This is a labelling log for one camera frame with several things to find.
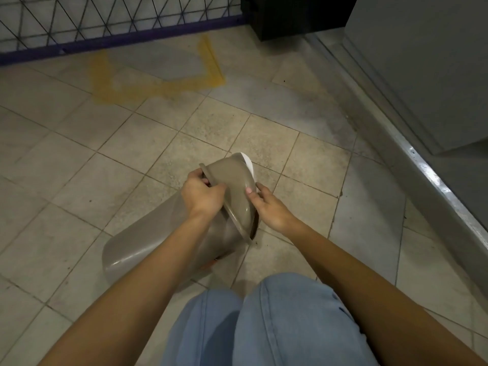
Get person's right hand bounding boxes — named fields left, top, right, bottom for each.
left=246, top=182, right=297, bottom=234

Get person's left hand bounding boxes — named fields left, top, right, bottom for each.
left=180, top=168, right=228, bottom=222

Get grey plastic bin lid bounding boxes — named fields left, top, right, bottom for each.
left=199, top=152, right=261, bottom=245

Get person's right forearm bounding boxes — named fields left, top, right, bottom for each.
left=281, top=217, right=488, bottom=366

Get person's left forearm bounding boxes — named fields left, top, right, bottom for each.
left=38, top=210, right=229, bottom=366

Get grey plastic trash bin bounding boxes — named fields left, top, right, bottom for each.
left=102, top=188, right=253, bottom=288

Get light blue jeans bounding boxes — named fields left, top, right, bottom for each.
left=159, top=272, right=379, bottom=366

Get metal door sill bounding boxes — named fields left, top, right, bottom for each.
left=305, top=33, right=488, bottom=265

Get black box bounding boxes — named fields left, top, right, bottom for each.
left=241, top=0, right=360, bottom=42

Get grey door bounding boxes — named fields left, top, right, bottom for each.
left=342, top=0, right=488, bottom=156

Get black wire mesh fence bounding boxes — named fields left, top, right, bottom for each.
left=0, top=0, right=249, bottom=66

